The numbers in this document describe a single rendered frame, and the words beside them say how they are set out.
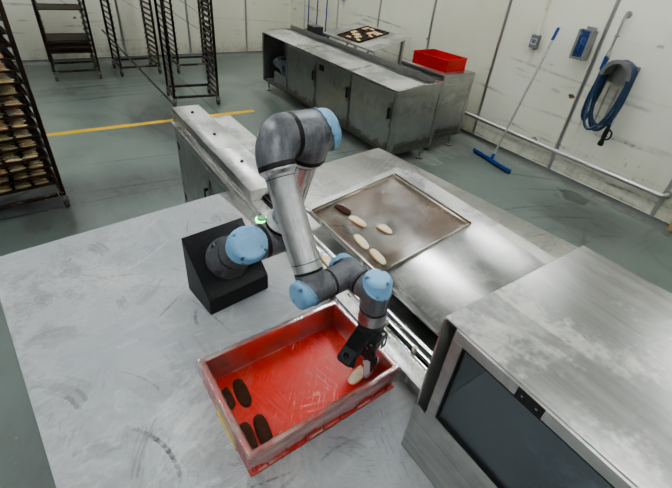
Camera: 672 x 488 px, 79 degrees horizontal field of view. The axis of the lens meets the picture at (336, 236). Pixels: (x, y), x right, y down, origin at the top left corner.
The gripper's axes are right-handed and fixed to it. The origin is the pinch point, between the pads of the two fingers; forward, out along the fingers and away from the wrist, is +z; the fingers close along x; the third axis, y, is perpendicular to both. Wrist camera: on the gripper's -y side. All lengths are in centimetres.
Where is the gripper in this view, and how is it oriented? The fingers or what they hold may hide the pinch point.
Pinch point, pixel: (357, 371)
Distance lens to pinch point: 127.9
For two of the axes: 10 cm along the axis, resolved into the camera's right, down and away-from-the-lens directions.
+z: -0.8, 8.2, 5.6
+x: -7.6, -4.2, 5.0
